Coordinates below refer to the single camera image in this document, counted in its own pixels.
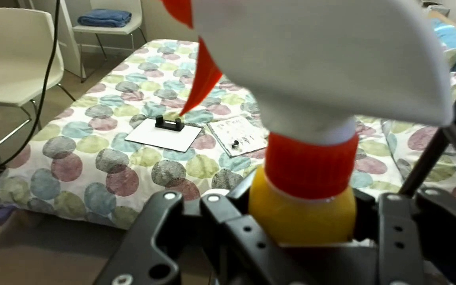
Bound white clipboard with black clip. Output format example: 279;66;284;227
124;113;205;153

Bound thin black camera cable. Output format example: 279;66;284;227
0;0;64;170

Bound blue folded cushion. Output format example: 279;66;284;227
76;7;135;30

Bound black metal shoe rack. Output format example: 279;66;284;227
398;61;456;197

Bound white plastic chair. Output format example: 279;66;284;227
0;6;78;150

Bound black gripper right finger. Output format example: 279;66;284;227
352;186;456;285

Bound white printed paper sheet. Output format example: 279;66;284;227
206;113;270;158

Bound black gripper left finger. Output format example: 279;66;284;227
92;186;293;285

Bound white chair with metal legs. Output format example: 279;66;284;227
57;0;149;82

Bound blue spray bottle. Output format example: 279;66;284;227
160;0;455;246

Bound bed with dotted cover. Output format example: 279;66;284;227
0;37;456;231

